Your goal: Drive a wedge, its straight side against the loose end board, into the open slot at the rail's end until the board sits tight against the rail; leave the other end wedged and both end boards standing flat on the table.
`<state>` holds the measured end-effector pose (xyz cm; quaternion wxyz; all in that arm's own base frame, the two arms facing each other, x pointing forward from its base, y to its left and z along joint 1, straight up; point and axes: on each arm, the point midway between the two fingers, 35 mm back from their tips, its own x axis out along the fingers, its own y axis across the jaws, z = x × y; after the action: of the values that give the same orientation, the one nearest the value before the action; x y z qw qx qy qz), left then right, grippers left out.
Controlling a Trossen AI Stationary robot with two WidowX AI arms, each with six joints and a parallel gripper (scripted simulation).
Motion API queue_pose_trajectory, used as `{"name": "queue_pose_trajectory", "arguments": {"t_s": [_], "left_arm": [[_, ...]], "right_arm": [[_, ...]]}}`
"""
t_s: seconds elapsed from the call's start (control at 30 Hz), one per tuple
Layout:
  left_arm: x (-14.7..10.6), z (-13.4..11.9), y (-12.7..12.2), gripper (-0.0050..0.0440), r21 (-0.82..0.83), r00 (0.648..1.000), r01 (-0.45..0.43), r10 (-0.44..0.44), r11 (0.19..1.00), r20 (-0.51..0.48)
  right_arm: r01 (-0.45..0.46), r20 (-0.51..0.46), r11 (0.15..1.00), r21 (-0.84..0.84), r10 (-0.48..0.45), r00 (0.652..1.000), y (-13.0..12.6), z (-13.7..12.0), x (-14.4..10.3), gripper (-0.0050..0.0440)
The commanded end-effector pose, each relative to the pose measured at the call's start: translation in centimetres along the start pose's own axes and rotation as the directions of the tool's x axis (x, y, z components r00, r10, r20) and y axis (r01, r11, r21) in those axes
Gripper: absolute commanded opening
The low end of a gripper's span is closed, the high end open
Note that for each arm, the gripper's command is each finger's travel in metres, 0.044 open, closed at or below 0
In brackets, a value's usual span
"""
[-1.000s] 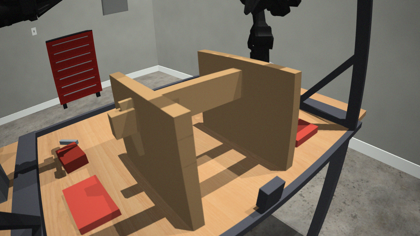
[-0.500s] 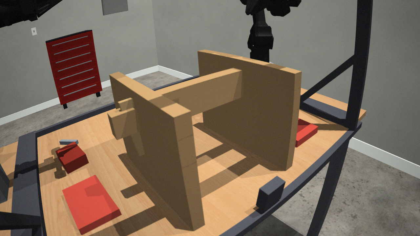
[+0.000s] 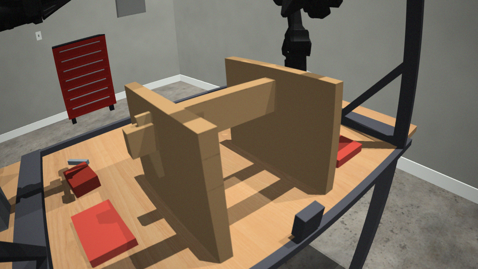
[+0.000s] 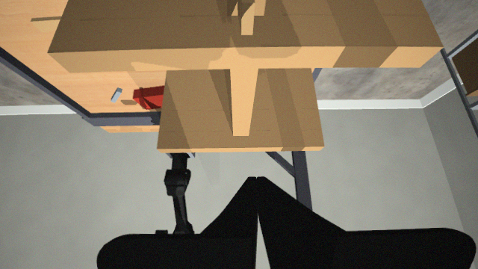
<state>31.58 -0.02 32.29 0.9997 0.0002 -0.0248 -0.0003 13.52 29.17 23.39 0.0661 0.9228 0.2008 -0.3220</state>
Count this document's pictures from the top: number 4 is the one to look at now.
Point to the wooden end board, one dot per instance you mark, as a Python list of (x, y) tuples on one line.
[(196, 113), (148, 35)]

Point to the wooden rail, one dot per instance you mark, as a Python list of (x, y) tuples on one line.
[(243, 81)]

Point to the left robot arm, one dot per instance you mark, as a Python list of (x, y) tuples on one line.
[(176, 182)]

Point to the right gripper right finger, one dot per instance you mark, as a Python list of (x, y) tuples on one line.
[(295, 237)]

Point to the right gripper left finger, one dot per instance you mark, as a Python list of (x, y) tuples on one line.
[(229, 242)]

